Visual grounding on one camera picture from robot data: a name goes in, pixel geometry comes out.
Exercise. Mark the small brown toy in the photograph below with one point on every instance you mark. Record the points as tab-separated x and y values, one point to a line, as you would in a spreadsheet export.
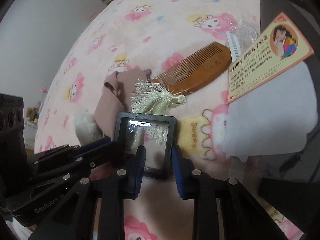
31	113

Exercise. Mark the white fluffy plush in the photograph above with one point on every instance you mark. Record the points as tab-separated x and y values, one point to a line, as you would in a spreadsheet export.
86	127

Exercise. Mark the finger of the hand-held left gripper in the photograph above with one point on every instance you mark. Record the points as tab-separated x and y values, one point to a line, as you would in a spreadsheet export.
90	145
105	157

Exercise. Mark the black display frame case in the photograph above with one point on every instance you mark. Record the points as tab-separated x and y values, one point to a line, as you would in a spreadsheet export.
150	117

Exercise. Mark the clear plastic packet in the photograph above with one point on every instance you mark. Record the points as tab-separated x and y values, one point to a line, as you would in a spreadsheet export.
235	42

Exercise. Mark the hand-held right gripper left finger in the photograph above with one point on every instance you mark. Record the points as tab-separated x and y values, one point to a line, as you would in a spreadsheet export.
138	170

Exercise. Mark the wooden comb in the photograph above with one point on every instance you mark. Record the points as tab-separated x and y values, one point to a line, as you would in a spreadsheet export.
200	75

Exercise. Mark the beige pink cloth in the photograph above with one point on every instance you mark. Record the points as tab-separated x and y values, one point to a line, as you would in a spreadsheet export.
110	110

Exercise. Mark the cream tassel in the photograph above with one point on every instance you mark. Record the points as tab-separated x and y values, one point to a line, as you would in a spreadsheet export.
150	97

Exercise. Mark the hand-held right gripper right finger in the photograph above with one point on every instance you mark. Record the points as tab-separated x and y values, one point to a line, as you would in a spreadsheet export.
178	175

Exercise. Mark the orange printed card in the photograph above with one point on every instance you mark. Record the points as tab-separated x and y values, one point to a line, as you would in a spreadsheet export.
262	62

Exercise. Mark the white cloth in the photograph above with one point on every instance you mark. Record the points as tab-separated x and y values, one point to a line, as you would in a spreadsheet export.
270	115

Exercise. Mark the black box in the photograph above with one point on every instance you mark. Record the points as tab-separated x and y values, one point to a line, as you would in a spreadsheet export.
275	5

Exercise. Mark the pink printed blanket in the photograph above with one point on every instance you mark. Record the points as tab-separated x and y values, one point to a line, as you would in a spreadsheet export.
175	17

